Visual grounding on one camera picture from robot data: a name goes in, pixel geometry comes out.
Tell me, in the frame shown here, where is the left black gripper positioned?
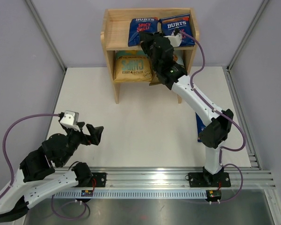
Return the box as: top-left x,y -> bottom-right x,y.
59,122 -> 104,166

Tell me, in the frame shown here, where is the blue Burts chips bag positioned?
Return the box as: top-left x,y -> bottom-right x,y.
127,17 -> 158,47
159,14 -> 195,47
195,114 -> 206,143

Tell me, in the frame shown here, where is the light blue cassava chips bag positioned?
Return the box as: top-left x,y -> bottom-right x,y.
149,52 -> 185,86

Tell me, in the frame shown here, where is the tan kettle chips bag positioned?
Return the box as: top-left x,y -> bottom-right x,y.
113,50 -> 152,83

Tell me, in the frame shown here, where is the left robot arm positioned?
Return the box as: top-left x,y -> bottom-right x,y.
0,124 -> 104,223

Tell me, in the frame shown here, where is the wooden two-tier shelf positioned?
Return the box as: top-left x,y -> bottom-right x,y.
101,7 -> 200,104

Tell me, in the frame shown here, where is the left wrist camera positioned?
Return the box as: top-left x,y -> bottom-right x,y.
59,110 -> 81,131

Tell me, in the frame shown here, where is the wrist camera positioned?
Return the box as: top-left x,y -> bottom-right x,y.
165,28 -> 182,47
59,110 -> 81,131

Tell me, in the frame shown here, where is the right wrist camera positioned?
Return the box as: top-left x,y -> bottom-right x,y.
165,28 -> 182,47

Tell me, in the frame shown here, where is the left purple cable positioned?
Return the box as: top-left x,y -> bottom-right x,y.
0,113 -> 91,221

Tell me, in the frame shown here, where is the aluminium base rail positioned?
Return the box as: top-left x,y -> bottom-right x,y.
90,167 -> 276,189

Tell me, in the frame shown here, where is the right aluminium frame post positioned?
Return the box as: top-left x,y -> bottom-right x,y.
226,0 -> 271,73

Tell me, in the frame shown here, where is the aluminium frame post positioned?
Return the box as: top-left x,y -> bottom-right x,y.
24,0 -> 67,74
226,0 -> 271,73

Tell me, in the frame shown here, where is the left aluminium frame post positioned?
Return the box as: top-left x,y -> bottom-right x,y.
24,0 -> 67,74

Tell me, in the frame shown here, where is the white slotted cable duct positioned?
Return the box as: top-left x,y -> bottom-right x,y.
55,189 -> 207,199

